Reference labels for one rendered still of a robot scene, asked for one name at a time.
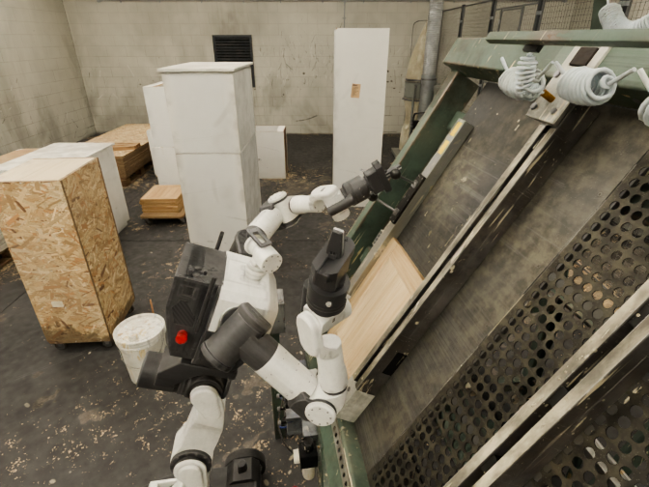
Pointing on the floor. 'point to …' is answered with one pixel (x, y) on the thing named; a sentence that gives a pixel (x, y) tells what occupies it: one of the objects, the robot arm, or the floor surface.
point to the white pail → (139, 339)
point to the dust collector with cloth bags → (416, 91)
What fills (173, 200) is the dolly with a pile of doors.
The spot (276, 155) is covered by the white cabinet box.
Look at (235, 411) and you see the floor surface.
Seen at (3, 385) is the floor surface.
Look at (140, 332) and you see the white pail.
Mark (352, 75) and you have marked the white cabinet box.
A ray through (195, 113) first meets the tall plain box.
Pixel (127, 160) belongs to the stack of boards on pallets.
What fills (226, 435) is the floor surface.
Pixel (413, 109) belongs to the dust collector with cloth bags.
